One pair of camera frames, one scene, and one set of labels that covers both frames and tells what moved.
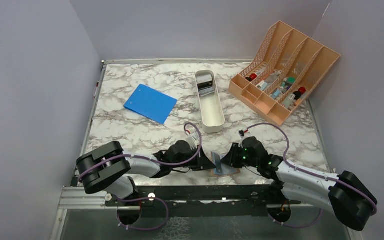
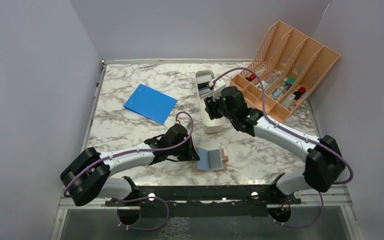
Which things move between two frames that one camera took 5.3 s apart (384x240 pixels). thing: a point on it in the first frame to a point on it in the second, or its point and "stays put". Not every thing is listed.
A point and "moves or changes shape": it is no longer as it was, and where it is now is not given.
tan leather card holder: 223,169 moves or changes shape
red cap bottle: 297,94 stays put
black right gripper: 231,158 to 211,107
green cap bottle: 291,80 stays put
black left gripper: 202,162 to 191,154
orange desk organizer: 277,84 stays put
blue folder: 151,103 stays put
